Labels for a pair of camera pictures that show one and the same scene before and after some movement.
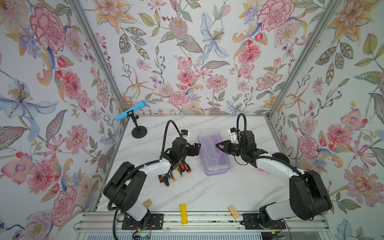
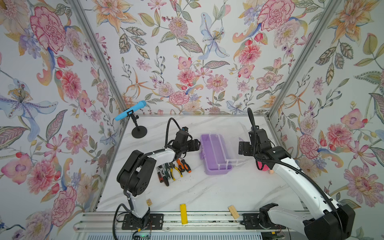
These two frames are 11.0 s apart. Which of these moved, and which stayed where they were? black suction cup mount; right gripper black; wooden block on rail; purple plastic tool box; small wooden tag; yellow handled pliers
Moved: purple plastic tool box; right gripper black
Stayed: wooden block on rail; small wooden tag; black suction cup mount; yellow handled pliers
